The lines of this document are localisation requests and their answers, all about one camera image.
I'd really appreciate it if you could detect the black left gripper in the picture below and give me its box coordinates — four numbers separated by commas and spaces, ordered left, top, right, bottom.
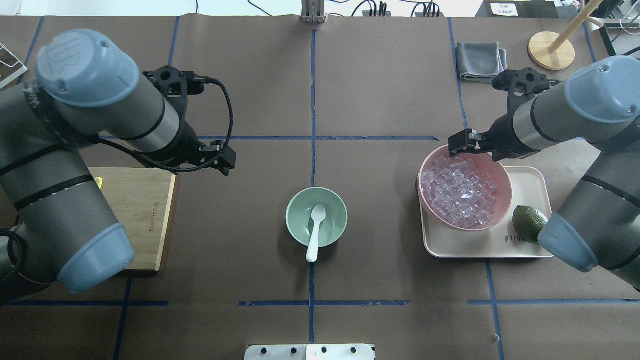
142, 65, 237, 177

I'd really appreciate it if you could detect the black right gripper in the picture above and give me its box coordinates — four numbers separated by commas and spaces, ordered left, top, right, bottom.
448, 67, 551, 162

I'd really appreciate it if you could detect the white plastic spoon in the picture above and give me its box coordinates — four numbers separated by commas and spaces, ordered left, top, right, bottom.
306, 203, 326, 264

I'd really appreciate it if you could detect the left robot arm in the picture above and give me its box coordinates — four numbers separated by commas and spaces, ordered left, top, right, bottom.
0, 28, 237, 305

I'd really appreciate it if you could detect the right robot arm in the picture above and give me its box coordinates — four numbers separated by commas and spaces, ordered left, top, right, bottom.
447, 55, 640, 290

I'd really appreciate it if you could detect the pink bowl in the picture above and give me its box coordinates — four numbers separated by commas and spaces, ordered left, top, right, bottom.
417, 145, 513, 231

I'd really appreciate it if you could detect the pile of clear ice cubes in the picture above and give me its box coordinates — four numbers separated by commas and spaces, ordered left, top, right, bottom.
418, 156, 498, 230

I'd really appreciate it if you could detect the mint green bowl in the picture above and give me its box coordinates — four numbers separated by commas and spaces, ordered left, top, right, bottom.
285, 187, 349, 248

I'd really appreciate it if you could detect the cream plastic tray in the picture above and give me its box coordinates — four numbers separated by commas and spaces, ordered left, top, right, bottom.
421, 166, 553, 259

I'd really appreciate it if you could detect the folded grey cloth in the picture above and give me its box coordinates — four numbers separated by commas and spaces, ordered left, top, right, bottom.
455, 42, 508, 84

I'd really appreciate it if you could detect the bamboo cutting board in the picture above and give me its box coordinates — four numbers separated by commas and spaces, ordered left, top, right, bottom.
89, 167, 178, 272

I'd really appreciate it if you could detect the green avocado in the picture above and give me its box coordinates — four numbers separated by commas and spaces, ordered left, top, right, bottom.
512, 205, 549, 244

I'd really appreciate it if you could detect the wooden mug tree stand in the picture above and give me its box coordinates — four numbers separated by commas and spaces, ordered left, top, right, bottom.
526, 0, 605, 71

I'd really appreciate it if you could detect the yellow plastic knife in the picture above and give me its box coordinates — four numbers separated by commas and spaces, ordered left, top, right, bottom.
94, 177, 105, 190

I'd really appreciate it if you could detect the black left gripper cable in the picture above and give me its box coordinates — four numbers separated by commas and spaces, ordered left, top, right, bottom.
95, 75, 235, 174

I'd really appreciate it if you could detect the aluminium frame post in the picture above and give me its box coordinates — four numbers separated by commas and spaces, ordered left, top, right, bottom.
301, 0, 326, 24

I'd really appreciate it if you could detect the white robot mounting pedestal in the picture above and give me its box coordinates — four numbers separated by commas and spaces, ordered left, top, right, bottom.
244, 343, 377, 360

